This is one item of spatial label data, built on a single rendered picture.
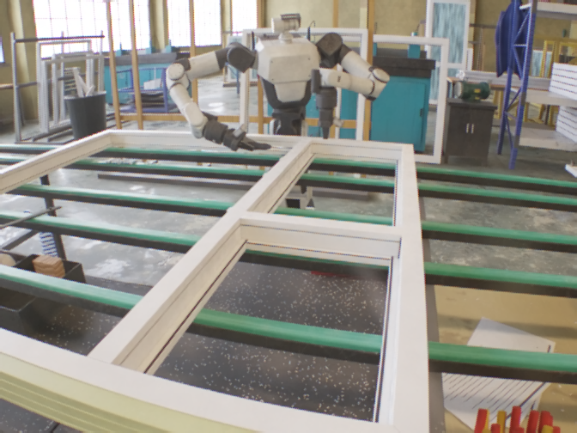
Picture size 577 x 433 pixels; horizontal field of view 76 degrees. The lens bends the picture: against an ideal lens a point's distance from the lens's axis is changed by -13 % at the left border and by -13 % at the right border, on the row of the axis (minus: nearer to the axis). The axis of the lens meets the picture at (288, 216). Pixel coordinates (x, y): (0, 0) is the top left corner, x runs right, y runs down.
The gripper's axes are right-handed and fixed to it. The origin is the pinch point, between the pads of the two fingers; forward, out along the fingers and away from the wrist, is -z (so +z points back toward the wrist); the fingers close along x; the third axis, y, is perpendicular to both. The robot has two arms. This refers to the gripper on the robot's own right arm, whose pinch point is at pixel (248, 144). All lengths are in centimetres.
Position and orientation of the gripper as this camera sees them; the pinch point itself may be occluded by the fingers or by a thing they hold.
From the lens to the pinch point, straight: 172.4
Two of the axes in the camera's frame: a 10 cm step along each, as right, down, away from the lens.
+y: -2.8, 7.3, 6.2
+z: -9.3, -3.7, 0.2
